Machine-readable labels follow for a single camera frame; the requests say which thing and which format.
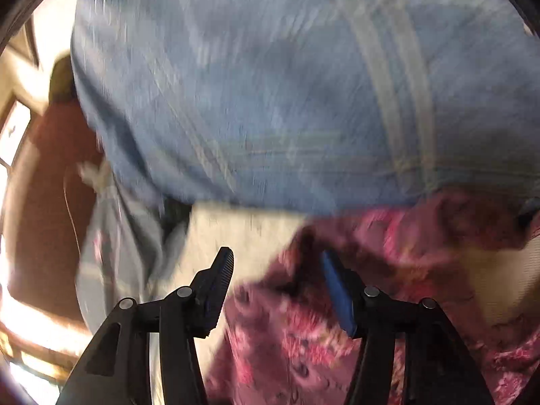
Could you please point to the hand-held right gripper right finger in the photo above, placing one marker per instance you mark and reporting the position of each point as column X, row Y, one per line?
column 338, row 291

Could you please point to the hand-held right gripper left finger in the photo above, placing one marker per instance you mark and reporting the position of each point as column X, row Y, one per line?
column 216, row 285

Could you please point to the pink floral garment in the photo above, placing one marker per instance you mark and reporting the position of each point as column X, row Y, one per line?
column 422, row 270

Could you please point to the blue checked cloth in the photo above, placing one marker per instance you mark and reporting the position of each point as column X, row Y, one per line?
column 261, row 93

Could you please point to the white cloth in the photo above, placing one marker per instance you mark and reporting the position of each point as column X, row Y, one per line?
column 253, row 240

